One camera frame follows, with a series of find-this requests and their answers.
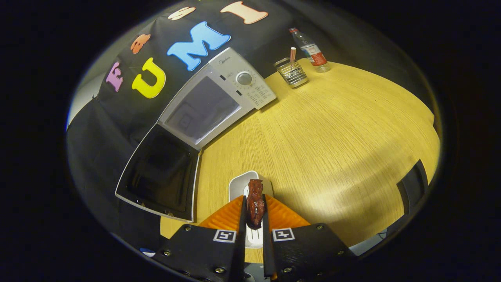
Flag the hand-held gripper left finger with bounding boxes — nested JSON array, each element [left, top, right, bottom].
[[152, 195, 248, 282]]

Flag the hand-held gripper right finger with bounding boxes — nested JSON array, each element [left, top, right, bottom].
[[261, 194, 357, 282]]

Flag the brown meat piece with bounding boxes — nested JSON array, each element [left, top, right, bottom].
[[246, 179, 267, 230]]

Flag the white toaster oven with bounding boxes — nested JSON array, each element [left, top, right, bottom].
[[115, 47, 277, 223]]

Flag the small white rectangular plate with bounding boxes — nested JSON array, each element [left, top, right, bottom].
[[229, 170, 274, 249]]

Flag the clear bottle with red label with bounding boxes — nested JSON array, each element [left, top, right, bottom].
[[289, 27, 331, 73]]

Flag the metal wire basket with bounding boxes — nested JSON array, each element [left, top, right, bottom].
[[274, 57, 308, 88]]

